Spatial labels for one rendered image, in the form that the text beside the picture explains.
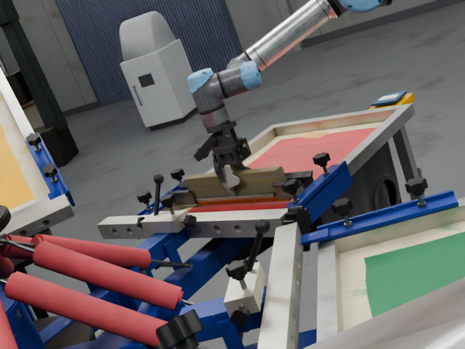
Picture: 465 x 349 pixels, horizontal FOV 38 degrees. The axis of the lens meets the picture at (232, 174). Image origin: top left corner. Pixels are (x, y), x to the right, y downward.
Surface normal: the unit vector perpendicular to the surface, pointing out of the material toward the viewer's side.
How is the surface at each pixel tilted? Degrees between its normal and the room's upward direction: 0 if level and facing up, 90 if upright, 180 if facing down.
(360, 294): 0
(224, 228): 90
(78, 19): 90
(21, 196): 32
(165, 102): 90
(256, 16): 90
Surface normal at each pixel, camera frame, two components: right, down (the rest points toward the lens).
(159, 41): 0.87, -0.19
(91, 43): -0.38, 0.41
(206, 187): -0.57, 0.44
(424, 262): -0.34, -0.90
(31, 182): -0.10, -0.68
